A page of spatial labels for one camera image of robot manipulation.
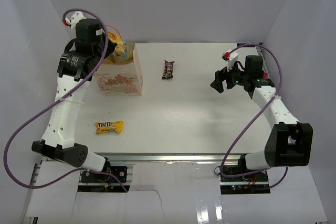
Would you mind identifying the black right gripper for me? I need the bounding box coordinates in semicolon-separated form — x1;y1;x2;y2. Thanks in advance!
211;59;250;93

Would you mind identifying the tan popcorn chips bag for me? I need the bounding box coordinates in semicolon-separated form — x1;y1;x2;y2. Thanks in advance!
103;31;135;65

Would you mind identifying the yellow M&M's packet face-up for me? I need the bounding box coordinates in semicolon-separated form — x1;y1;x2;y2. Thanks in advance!
95;121;123;134

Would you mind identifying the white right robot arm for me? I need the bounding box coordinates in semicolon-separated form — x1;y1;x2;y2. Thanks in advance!
211;52;313;182

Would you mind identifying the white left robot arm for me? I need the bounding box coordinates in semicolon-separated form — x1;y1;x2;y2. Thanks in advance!
32;18;116;182

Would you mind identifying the cream bear paper bag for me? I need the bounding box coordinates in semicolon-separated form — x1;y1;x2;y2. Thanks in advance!
93;31;143;96

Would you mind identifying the brown M&M's packet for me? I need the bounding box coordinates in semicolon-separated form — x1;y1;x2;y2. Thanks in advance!
162;60;174;80

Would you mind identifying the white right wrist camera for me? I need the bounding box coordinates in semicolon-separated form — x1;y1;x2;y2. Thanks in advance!
222;50;238;72

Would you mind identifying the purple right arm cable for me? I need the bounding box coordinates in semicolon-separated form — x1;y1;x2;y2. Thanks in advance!
219;43;288;190

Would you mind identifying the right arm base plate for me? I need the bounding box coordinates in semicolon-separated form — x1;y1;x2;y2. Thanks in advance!
214;166;268;186

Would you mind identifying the aluminium table frame rail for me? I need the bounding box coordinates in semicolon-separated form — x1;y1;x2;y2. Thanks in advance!
98;153;225;163

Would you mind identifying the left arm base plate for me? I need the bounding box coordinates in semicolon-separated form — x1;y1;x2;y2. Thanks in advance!
80;165;129;185

